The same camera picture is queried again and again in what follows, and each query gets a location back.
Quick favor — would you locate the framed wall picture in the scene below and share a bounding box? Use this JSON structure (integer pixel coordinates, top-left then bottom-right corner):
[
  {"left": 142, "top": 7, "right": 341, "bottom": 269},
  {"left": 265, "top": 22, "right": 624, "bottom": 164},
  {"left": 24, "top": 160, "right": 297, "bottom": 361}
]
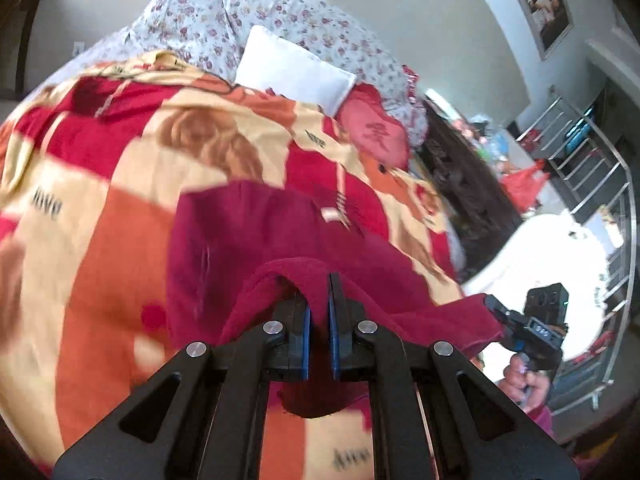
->
[{"left": 509, "top": 0, "right": 575, "bottom": 61}]

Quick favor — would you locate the metal rack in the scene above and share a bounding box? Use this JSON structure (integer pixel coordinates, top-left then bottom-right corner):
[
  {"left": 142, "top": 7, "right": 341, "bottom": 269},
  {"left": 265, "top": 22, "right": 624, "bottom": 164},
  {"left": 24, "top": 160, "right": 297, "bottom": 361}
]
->
[{"left": 515, "top": 85, "right": 637, "bottom": 411}]

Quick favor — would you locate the white pillow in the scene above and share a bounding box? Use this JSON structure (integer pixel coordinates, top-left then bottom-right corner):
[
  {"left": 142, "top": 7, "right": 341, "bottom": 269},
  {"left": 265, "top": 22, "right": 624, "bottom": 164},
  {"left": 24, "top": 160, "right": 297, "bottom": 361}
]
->
[{"left": 234, "top": 25, "right": 358, "bottom": 116}]

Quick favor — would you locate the person's right hand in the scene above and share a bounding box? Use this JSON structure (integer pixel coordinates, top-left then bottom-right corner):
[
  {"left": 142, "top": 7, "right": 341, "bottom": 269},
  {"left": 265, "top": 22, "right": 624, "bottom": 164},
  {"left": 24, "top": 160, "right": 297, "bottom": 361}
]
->
[{"left": 502, "top": 352, "right": 552, "bottom": 409}]

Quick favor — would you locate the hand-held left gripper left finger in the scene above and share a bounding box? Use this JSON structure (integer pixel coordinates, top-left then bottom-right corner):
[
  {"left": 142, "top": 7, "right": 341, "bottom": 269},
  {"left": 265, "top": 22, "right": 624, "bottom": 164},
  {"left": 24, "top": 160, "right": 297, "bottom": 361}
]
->
[{"left": 52, "top": 290, "right": 313, "bottom": 480}]

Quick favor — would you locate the dark carved wooden furniture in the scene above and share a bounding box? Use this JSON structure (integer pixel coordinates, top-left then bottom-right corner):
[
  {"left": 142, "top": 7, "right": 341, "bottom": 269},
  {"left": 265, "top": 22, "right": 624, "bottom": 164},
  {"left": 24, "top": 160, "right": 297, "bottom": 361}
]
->
[{"left": 410, "top": 100, "right": 526, "bottom": 281}]

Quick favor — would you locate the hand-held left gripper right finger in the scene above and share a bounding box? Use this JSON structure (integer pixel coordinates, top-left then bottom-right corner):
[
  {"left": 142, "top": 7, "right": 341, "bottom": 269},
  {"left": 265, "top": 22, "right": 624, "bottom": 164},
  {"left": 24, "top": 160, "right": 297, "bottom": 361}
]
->
[{"left": 326, "top": 272, "right": 576, "bottom": 480}]

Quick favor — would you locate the blue storage box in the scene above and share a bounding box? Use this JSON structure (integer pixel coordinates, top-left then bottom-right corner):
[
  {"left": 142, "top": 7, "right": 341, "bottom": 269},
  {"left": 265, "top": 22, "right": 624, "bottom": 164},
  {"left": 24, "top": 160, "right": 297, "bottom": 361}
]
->
[{"left": 564, "top": 124, "right": 592, "bottom": 157}]

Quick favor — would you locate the person's right forearm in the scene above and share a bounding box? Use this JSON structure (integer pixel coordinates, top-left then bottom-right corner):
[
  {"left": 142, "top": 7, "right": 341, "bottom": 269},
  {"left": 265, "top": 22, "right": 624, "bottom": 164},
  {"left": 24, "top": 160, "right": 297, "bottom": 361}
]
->
[{"left": 522, "top": 402, "right": 557, "bottom": 440}]

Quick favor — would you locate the red pillow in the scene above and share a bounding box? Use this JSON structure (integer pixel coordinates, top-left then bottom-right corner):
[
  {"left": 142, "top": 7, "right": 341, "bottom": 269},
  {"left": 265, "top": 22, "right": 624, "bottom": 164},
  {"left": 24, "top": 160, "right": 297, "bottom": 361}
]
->
[{"left": 336, "top": 82, "right": 412, "bottom": 171}]

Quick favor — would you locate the red plastic bag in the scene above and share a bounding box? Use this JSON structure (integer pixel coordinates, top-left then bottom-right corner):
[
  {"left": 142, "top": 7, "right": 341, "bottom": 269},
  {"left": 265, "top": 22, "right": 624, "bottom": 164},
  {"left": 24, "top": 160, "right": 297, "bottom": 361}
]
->
[{"left": 502, "top": 159, "right": 553, "bottom": 213}]

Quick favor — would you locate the printed red orange blanket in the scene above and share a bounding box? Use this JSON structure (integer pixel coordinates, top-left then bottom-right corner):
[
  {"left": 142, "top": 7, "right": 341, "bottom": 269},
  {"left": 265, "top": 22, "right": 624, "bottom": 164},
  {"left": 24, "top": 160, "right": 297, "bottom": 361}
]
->
[{"left": 0, "top": 50, "right": 463, "bottom": 480}]

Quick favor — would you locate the maroon fleece garment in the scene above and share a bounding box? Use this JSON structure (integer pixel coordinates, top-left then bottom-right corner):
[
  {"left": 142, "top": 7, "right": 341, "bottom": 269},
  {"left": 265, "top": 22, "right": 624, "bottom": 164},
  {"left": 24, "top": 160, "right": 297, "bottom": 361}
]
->
[{"left": 165, "top": 180, "right": 505, "bottom": 418}]

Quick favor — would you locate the floral quilt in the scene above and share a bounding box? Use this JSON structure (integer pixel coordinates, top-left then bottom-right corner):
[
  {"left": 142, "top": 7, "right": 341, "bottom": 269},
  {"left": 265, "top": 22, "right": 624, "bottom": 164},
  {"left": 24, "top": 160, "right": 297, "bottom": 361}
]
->
[{"left": 87, "top": 0, "right": 431, "bottom": 148}]

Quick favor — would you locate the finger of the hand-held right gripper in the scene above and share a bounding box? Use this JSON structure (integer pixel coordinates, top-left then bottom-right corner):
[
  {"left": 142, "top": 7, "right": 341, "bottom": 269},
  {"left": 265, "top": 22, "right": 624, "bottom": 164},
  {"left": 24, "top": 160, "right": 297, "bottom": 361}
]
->
[{"left": 482, "top": 294, "right": 526, "bottom": 332}]

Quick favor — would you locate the white cloth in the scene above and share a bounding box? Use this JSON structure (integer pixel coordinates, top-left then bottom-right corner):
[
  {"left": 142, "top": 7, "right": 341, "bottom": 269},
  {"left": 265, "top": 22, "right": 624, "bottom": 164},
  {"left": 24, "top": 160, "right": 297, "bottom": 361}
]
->
[{"left": 462, "top": 210, "right": 613, "bottom": 361}]

